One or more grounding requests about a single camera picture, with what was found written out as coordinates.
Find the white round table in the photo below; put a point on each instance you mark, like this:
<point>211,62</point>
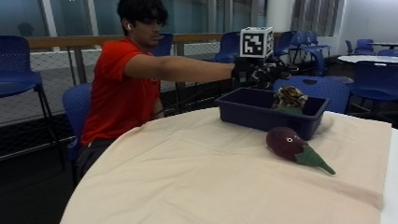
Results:
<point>366,58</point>

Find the the person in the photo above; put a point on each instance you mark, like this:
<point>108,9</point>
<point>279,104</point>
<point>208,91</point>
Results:
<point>124,84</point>

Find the purple eggplant soft toy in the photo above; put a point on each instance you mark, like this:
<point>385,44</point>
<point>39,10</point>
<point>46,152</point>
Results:
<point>292,146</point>

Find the blue chair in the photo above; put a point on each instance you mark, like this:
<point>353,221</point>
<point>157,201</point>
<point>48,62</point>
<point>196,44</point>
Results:
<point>389,52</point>
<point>362,46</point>
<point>19,71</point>
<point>164,45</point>
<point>228,46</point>
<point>373,82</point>
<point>76,112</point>
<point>318,90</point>
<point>307,43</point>

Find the wooden railing with mesh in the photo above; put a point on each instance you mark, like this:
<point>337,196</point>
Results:
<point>83,77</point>

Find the white marker cube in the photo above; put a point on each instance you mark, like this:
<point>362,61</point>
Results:
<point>256,42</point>

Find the striped tiger soft toy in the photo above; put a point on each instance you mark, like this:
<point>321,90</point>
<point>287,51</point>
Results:
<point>289,97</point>

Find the white earbud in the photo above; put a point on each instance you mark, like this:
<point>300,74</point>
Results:
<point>128,26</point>

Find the dark blue plastic bin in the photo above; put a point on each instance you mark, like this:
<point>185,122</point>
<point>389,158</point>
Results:
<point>265,112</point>

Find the beige tablecloth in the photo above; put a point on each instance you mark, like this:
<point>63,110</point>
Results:
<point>232,174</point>

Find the dark table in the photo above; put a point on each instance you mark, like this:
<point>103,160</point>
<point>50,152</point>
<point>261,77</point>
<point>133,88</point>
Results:
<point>384,44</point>

